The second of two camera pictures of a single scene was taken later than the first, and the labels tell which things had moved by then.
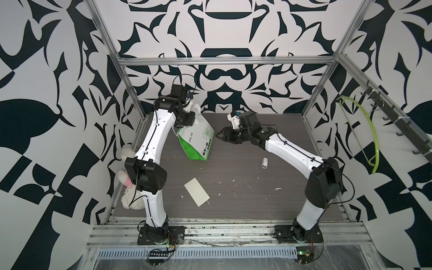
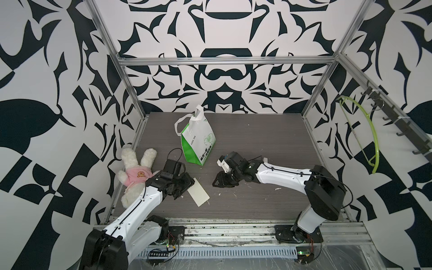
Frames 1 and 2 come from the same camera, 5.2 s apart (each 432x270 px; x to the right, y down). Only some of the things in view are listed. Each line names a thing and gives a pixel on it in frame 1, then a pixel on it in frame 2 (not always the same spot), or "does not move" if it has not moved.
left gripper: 191,116 -> 188,180
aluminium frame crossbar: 199,59 does not move
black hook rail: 423,145 does not move
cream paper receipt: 197,192 does not move
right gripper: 228,131 -> 220,181
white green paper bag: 197,139 does not move
